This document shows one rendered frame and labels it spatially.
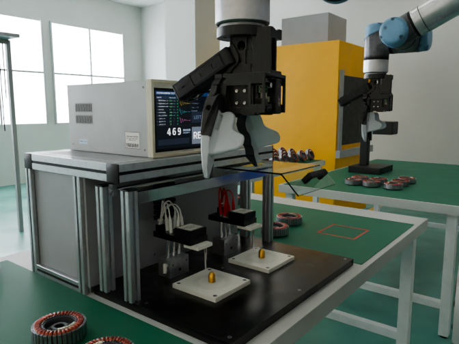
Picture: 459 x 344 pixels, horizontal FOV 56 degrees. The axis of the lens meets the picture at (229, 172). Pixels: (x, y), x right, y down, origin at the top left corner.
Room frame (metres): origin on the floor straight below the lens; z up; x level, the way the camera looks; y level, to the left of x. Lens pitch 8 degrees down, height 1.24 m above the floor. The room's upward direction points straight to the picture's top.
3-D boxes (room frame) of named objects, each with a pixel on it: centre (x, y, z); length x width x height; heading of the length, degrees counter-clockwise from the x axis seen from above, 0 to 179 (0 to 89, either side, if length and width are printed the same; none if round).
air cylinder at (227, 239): (1.38, 0.01, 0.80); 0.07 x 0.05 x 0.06; 142
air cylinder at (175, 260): (1.19, 0.16, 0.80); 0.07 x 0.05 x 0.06; 142
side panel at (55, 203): (1.19, 0.49, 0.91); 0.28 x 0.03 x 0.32; 52
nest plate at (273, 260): (1.30, -0.10, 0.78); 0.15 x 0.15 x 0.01; 52
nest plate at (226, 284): (1.11, 0.05, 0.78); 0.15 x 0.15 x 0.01; 52
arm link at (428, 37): (1.31, -0.53, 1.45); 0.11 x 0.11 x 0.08; 52
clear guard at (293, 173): (1.35, -0.13, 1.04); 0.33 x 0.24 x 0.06; 52
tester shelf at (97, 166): (1.40, 0.23, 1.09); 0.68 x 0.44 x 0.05; 142
